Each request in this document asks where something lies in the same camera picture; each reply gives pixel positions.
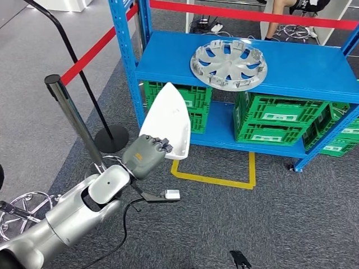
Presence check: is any white plastic shell part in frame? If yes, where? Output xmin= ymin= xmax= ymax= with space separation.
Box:
xmin=139 ymin=82 xmax=191 ymax=161

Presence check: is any blue metal shelf rack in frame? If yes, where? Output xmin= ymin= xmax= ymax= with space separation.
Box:
xmin=107 ymin=0 xmax=359 ymax=174

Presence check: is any green plastic crate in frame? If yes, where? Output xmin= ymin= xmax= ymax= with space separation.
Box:
xmin=144 ymin=81 xmax=213 ymax=114
xmin=187 ymin=109 xmax=210 ymax=135
xmin=234 ymin=122 xmax=309 ymax=147
xmin=302 ymin=102 xmax=359 ymax=150
xmin=234 ymin=91 xmax=330 ymax=129
xmin=320 ymin=138 xmax=359 ymax=158

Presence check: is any yellow floor tape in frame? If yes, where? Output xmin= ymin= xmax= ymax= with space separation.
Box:
xmin=170 ymin=151 xmax=256 ymax=191

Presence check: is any silver wheel hubcap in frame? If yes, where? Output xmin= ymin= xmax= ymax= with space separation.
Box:
xmin=190 ymin=39 xmax=268 ymax=92

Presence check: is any black router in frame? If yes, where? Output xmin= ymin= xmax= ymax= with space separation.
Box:
xmin=196 ymin=15 xmax=212 ymax=30

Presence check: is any white desk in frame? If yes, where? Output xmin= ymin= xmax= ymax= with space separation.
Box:
xmin=185 ymin=0 xmax=283 ymax=41
xmin=317 ymin=0 xmax=353 ymax=46

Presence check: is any black right robot foot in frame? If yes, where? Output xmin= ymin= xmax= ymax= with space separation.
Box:
xmin=229 ymin=251 xmax=252 ymax=269

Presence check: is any person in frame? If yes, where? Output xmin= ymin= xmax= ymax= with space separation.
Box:
xmin=263 ymin=0 xmax=332 ymax=41

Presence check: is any chrome chair base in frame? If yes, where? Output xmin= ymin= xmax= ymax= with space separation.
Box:
xmin=281 ymin=22 xmax=319 ymax=41

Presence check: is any white display plinth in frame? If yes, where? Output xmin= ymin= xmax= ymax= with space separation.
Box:
xmin=35 ymin=0 xmax=93 ymax=13

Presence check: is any black round stool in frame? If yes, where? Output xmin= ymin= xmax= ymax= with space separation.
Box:
xmin=0 ymin=163 xmax=61 ymax=242

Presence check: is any black camera bracket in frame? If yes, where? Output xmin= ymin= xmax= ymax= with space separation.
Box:
xmin=129 ymin=181 xmax=181 ymax=203

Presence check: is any black stanchion post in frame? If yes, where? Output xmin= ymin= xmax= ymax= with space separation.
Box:
xmin=23 ymin=0 xmax=130 ymax=154

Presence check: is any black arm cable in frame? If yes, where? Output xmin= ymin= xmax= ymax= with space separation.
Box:
xmin=82 ymin=198 xmax=147 ymax=269

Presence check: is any chrome stanchion post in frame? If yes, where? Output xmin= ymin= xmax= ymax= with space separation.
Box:
xmin=44 ymin=74 xmax=125 ymax=179

